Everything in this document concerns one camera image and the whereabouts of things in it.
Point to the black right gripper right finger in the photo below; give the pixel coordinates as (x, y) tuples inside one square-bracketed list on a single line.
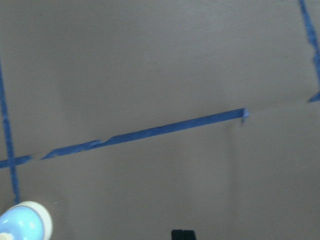
[(189, 235)]

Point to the long vertical blue tape strip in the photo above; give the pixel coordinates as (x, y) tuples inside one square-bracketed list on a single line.
[(8, 141)]

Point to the far vertical blue tape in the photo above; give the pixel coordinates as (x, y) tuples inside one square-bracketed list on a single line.
[(313, 41)]

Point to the horizontal blue tape strip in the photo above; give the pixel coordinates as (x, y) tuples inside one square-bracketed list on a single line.
[(241, 113)]

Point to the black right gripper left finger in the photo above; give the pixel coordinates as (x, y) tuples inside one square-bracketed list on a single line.
[(177, 234)]

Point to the short blue tape piece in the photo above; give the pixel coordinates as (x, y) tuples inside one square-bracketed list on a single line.
[(17, 161)]

